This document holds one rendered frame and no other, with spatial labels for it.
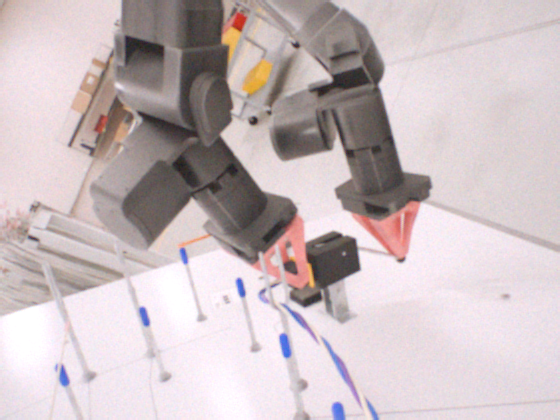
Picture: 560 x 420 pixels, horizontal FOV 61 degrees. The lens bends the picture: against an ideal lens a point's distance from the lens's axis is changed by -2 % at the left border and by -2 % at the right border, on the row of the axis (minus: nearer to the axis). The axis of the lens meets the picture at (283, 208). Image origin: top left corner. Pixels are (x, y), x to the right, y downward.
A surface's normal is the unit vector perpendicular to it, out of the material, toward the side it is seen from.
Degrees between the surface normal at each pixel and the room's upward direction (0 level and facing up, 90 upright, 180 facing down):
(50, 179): 90
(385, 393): 50
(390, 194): 41
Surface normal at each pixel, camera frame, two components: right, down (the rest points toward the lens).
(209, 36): 0.88, 0.33
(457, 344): -0.19, -0.93
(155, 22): -0.51, 0.33
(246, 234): -0.53, -0.72
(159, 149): -0.10, -0.63
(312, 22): -0.46, -0.19
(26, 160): 0.39, 0.12
